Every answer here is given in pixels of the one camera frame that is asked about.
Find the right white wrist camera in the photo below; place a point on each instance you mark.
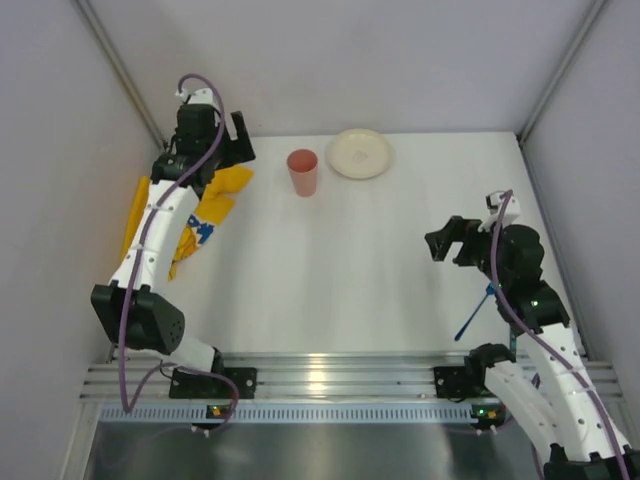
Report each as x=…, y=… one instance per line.
x=498, y=205

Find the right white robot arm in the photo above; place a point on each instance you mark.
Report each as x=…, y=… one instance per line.
x=571, y=432

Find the yellow pikachu placemat cloth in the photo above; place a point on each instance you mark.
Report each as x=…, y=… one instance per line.
x=217, y=202

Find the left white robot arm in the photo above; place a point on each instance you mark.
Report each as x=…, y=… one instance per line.
x=132, y=308

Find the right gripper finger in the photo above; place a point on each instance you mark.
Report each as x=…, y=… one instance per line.
x=453, y=231
x=450, y=252

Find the cream round plate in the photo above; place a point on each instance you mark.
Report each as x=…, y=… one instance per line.
x=359, y=154

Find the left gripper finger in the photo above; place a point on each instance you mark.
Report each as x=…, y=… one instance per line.
x=236, y=151
x=236, y=126

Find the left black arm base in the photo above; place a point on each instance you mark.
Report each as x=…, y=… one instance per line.
x=189, y=386

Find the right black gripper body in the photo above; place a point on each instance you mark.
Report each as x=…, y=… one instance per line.
x=463, y=243

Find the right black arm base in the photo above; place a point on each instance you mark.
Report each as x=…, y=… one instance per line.
x=455, y=384

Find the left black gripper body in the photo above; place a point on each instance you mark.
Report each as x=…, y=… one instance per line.
x=236, y=142

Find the pink plastic cup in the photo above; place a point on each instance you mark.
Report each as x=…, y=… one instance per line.
x=302, y=165

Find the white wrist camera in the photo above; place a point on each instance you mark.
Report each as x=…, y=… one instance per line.
x=498, y=205
x=203, y=96

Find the silver spoon green handle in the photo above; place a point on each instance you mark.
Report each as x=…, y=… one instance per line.
x=513, y=340

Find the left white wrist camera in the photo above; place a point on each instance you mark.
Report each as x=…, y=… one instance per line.
x=203, y=96

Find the blue metallic fork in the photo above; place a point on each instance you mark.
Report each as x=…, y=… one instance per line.
x=489, y=292

